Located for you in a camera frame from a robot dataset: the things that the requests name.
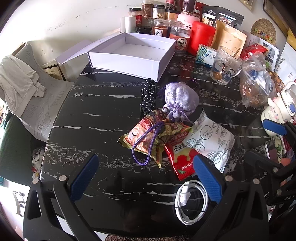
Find blue white medicine box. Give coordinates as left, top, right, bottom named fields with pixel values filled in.
left=195, top=44, right=219, bottom=67

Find orange jar black lid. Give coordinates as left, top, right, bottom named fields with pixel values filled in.
left=165, top=9, right=180, bottom=21

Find green snack packet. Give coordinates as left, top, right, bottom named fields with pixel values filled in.
left=118, top=109, right=192, bottom=168

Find dark hair ring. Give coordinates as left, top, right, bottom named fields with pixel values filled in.
left=185, top=80, right=201, bottom=92

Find paper leaflets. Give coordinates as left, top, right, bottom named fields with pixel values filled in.
left=243, top=30, right=280, bottom=72

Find beige perforated box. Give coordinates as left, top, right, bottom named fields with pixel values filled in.
left=43, top=66, right=64, bottom=80

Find black foil pouch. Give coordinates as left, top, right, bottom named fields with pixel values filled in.
left=201, top=5, right=244, bottom=29

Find white cardboard box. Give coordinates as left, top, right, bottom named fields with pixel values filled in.
left=55, top=32, right=176, bottom=82

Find glass mug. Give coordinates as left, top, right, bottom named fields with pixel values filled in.
left=210, top=46, right=243, bottom=86

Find wide clear jar orange label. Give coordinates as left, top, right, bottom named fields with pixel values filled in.
left=170, top=22, right=192, bottom=54

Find black polka dot scrunchie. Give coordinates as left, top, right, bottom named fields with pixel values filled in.
left=139, top=78, right=158, bottom=115

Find tall jar of grains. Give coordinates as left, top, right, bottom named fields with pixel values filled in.
left=181, top=0, right=197, bottom=16

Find white paper bag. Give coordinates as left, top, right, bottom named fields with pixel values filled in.
left=275, top=43, right=296, bottom=84

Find red snack packet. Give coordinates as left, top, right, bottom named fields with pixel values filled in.
left=164, top=137, right=204, bottom=181

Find beige cloth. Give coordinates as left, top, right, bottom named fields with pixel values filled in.
left=0, top=55, right=48, bottom=116

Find red canister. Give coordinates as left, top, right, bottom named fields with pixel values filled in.
left=188, top=21, right=216, bottom=56

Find white charging cable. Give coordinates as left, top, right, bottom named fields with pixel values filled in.
left=174, top=180, right=208, bottom=225

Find green chair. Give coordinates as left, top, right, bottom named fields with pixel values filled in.
left=0, top=113, right=35, bottom=186

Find dark jar black lid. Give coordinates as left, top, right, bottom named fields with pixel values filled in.
left=135, top=25, right=152, bottom=35

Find black smartphone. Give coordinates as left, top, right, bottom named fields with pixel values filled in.
left=265, top=139, right=285, bottom=160

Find jar of dried slices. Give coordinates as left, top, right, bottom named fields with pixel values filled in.
left=153, top=5, right=166, bottom=19

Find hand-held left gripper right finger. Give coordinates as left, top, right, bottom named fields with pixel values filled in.
left=190, top=155, right=270, bottom=241

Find red snack bag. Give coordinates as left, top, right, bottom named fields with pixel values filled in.
left=240, top=43, right=266, bottom=61

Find clear plastic jar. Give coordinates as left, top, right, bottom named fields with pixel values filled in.
left=168, top=20, right=178, bottom=35

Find white cartoon figure cup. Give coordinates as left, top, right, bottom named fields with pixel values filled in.
left=261, top=81, right=296, bottom=136

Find white paper roll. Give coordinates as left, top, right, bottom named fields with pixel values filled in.
left=125, top=16, right=137, bottom=33

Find white trash bag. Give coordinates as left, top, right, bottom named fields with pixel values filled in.
left=31, top=148, right=45, bottom=176

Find white printed snack packet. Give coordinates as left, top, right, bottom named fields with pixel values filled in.
left=185, top=109, right=235, bottom=173

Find round woven mat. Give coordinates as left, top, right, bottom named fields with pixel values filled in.
left=251, top=19, right=277, bottom=45

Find kraft paper pouch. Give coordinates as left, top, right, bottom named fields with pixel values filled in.
left=211, top=20, right=247, bottom=58

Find red spice jar black lid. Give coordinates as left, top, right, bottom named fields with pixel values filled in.
left=129, top=7, right=142, bottom=26

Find clear plastic bag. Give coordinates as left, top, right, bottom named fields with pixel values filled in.
left=239, top=52, right=286, bottom=108

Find purple satin drawstring pouch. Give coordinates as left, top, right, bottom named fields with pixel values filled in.
left=131, top=82, right=200, bottom=165

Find grey leaf pattern chair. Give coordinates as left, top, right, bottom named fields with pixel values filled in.
left=13, top=44, right=74, bottom=143

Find red foil pouch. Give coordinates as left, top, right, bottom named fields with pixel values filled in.
left=194, top=2, right=208, bottom=18

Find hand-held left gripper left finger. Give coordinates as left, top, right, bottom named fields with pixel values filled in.
left=23, top=154, right=102, bottom=241

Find dark picture frame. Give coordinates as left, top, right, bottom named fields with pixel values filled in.
left=263, top=0, right=296, bottom=30

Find tall jar brown label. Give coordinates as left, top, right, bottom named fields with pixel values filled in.
left=142, top=0, right=154, bottom=19

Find tall jar red label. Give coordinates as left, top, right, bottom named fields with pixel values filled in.
left=166, top=0, right=182, bottom=11

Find clear jar red powder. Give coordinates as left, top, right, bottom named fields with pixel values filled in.
left=153, top=19, right=169, bottom=37

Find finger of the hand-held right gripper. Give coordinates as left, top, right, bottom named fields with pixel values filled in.
left=245, top=150, right=296, bottom=186
left=262, top=119, right=296, bottom=149

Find pink lid jar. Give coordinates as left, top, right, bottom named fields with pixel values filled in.
left=177, top=13, right=200, bottom=25

